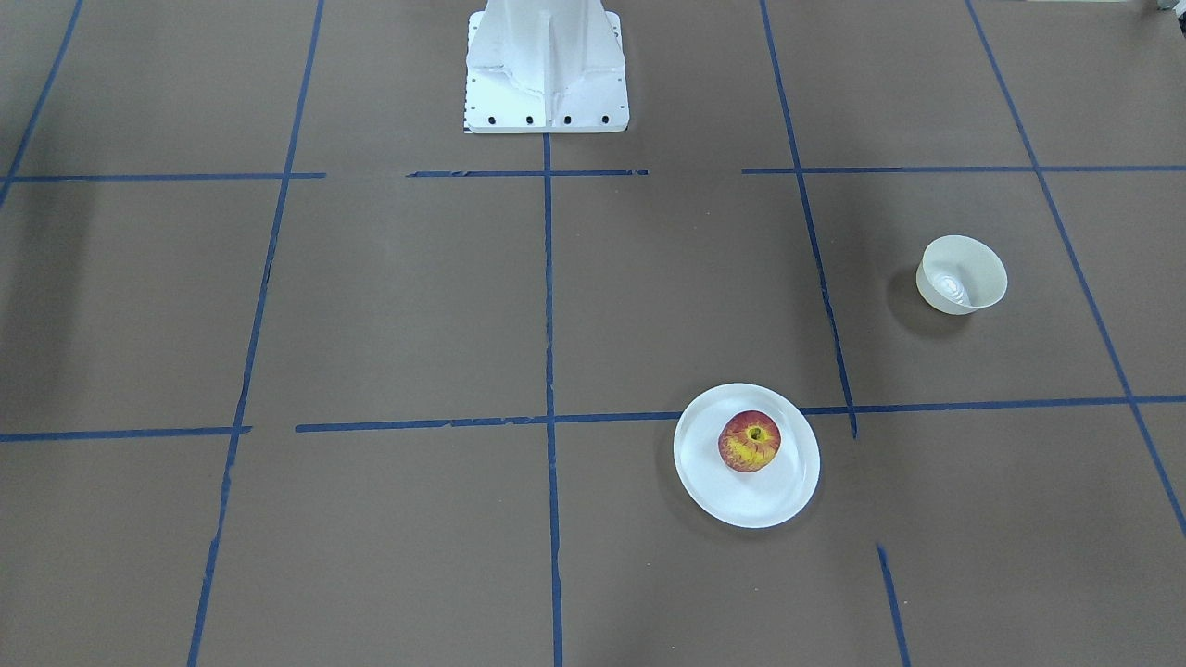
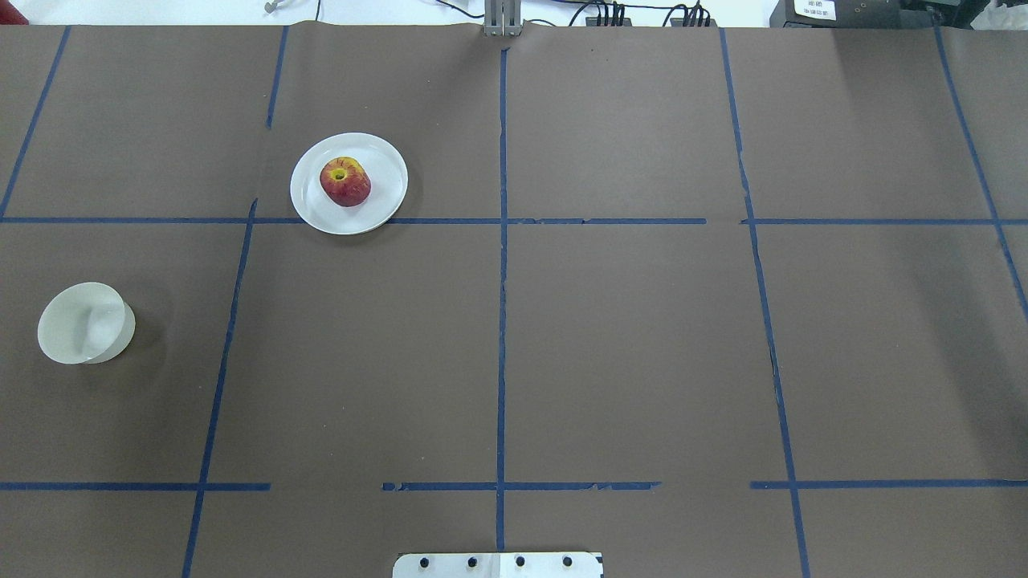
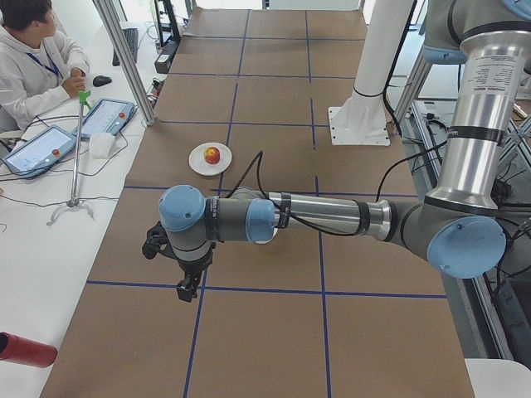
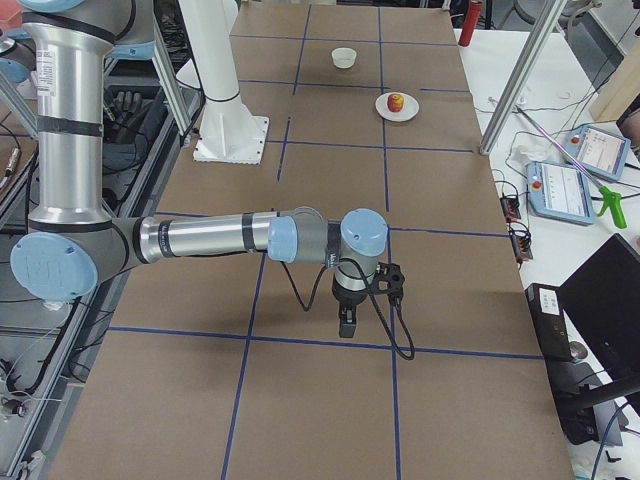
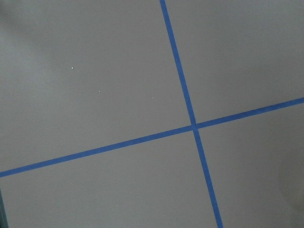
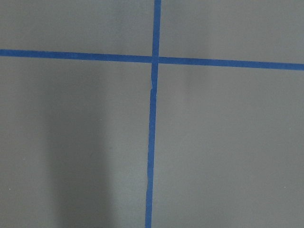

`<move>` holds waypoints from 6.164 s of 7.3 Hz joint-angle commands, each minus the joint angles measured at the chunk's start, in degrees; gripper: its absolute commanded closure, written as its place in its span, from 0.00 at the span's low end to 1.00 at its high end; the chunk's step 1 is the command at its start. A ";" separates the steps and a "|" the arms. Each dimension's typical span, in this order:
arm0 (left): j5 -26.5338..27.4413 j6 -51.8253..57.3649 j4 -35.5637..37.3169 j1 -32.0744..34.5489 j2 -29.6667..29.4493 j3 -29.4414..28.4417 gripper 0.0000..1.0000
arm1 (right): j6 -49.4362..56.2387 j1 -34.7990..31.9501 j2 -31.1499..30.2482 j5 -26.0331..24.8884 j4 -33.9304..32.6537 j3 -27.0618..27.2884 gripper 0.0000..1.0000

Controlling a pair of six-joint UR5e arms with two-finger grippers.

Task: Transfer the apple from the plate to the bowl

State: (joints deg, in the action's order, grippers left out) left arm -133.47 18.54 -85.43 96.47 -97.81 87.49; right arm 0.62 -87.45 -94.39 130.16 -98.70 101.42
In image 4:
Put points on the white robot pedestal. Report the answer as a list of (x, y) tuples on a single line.
[(228, 132)]

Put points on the orange circuit board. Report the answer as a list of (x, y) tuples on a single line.
[(521, 245), (510, 205)]

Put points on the metal stand with green clip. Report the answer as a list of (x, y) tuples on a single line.
[(611, 199)]

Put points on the red bottle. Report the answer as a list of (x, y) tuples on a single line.
[(470, 22)]

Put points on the black box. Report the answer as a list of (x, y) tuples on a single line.
[(547, 315)]

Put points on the near blue teach pendant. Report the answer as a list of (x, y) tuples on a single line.
[(559, 192)]

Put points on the far blue teach pendant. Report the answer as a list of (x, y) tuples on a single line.
[(603, 153)]

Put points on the red yellow apple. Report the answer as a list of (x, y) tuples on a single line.
[(395, 102)]

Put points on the black laptop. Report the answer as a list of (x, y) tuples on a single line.
[(601, 299)]

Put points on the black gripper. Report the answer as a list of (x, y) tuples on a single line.
[(348, 298)]

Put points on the aluminium frame post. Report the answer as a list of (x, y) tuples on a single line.
[(529, 55)]

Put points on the white plate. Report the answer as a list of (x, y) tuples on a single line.
[(410, 110)]

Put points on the white bowl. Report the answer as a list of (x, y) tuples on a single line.
[(343, 57)]

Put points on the blue teach pendant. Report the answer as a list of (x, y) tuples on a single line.
[(603, 153), (559, 192)]

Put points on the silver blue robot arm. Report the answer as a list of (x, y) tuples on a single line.
[(73, 244)]

